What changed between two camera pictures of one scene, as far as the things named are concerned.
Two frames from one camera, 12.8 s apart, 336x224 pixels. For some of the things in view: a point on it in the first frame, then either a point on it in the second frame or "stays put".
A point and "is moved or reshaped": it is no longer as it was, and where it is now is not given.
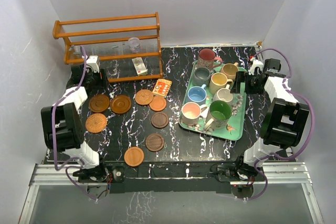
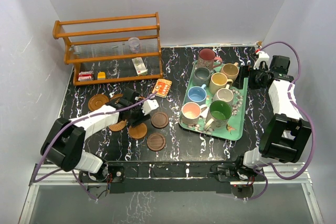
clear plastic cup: x=134 y=44 stays put
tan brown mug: x=230 y=69 stays put
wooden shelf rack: x=128 y=47 stays put
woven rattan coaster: x=144 y=97 is moved or reshaped
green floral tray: x=208 y=106 stays put
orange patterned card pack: x=162 y=87 stays put
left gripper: x=103 y=81 to x=140 y=118
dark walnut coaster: x=159 y=120 stays put
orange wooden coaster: x=157 y=103 to x=138 y=132
